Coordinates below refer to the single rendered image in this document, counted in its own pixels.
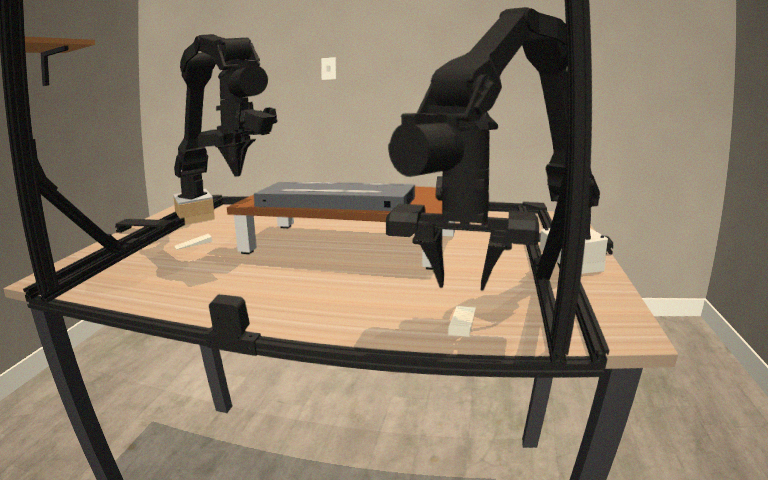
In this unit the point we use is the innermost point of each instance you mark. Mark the brown wooden stand with white legs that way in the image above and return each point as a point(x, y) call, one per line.
point(244, 212)

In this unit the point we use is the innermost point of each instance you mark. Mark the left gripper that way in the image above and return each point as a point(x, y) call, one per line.
point(234, 155)

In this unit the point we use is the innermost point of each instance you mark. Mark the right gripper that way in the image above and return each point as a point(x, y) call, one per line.
point(463, 199)

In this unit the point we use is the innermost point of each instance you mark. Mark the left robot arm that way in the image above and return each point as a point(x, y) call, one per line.
point(245, 80)

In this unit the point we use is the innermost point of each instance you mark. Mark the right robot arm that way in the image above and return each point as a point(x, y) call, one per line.
point(433, 141)

